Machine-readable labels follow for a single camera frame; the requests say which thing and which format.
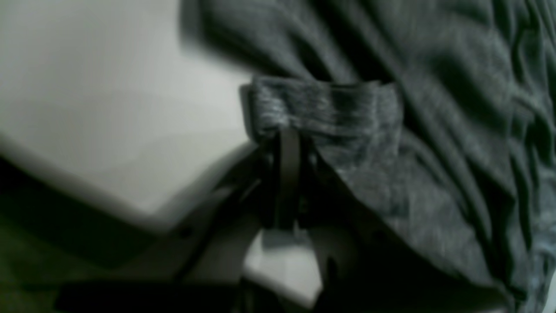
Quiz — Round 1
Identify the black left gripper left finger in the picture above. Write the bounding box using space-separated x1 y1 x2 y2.
54 128 289 313

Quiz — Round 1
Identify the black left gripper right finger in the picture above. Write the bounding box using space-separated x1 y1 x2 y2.
289 130 512 313

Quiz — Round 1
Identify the grey t-shirt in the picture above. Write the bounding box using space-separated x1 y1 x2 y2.
196 0 555 313

